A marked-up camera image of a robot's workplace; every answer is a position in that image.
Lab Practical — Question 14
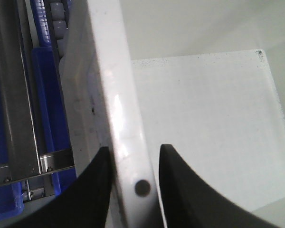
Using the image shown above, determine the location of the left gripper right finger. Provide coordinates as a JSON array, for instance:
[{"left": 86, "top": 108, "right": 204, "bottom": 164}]
[{"left": 159, "top": 144, "right": 275, "bottom": 228}]

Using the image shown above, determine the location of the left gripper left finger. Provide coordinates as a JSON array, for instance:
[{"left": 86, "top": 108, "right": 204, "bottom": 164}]
[{"left": 10, "top": 147, "right": 113, "bottom": 228}]

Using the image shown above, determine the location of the white plastic Totelife bin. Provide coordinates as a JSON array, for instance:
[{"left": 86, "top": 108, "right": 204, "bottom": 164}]
[{"left": 59, "top": 0, "right": 285, "bottom": 228}]

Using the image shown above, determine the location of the right roller track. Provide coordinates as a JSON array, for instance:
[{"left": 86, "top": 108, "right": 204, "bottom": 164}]
[{"left": 45, "top": 0, "right": 69, "bottom": 62}]

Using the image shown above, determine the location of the steel front shelf rail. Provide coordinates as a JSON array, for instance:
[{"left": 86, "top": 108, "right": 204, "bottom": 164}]
[{"left": 0, "top": 148, "right": 75, "bottom": 186}]

